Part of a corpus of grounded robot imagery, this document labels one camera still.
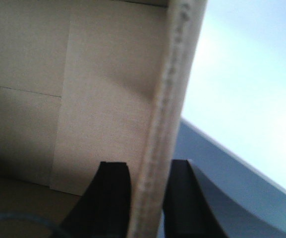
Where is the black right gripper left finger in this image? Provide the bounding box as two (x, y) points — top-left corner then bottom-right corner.
(60, 162), (131, 238)

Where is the brown EcoFlow cardboard box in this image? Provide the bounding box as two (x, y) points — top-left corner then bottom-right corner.
(0, 0), (207, 238)

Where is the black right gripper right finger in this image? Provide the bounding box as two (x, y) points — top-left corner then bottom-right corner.
(163, 160), (227, 238)

